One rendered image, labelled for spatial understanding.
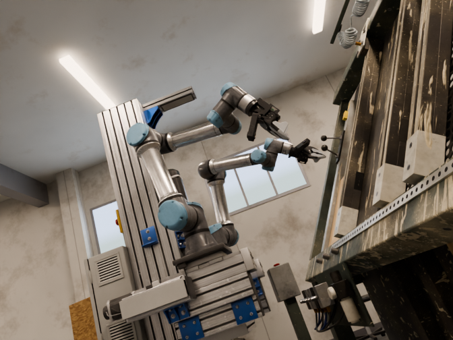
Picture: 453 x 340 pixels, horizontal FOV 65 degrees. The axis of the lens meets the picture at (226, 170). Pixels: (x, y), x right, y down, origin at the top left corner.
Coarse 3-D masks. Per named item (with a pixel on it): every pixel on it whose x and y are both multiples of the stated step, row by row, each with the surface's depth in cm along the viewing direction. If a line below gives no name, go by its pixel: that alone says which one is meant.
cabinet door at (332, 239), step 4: (340, 180) 195; (340, 184) 192; (340, 188) 190; (340, 192) 188; (336, 200) 192; (336, 204) 189; (336, 208) 186; (336, 212) 184; (336, 216) 183; (332, 224) 186; (332, 228) 184; (332, 232) 181; (332, 236) 179; (332, 240) 177; (336, 240) 168
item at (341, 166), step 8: (352, 104) 215; (352, 112) 213; (352, 120) 211; (344, 128) 212; (352, 128) 209; (344, 136) 207; (344, 144) 205; (344, 152) 203; (344, 160) 201; (336, 168) 204; (344, 168) 199; (336, 176) 198; (336, 184) 196; (336, 192) 194; (328, 216) 191; (328, 224) 187; (328, 232) 186; (328, 240) 184
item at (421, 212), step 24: (432, 192) 79; (408, 216) 89; (432, 216) 76; (360, 240) 122; (384, 240) 100; (408, 240) 93; (432, 240) 88; (312, 264) 195; (336, 264) 145; (360, 264) 132; (384, 264) 122
